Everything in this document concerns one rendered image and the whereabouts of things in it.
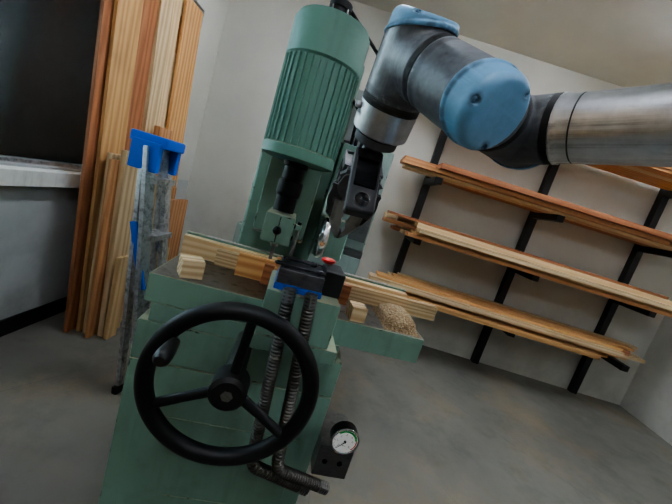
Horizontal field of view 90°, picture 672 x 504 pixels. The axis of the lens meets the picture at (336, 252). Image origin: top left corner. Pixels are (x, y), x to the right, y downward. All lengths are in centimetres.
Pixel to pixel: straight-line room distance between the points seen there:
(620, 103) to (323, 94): 51
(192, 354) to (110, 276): 146
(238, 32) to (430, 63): 313
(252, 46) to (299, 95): 269
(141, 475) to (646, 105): 107
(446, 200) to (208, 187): 218
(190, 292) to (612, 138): 71
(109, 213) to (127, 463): 142
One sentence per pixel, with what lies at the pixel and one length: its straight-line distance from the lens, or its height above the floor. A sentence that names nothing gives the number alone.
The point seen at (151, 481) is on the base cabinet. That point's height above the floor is 42.
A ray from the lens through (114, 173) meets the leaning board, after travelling 210.
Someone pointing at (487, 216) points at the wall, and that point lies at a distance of 336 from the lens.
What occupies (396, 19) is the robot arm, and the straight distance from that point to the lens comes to 52.
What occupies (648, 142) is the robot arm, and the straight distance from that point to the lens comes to 49.
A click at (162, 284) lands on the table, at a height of 88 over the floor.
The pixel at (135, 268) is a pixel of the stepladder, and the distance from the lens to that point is 168.
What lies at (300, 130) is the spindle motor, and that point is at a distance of 76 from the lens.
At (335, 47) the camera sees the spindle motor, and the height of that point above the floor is 143.
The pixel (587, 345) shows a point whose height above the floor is 59.
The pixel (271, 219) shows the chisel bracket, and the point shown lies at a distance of 80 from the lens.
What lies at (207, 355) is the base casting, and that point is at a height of 75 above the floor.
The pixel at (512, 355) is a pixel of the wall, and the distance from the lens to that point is 382.
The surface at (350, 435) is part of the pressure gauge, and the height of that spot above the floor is 68.
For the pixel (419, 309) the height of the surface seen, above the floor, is 92.
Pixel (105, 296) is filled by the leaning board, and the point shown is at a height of 24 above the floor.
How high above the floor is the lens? 116
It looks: 10 degrees down
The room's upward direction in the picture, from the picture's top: 17 degrees clockwise
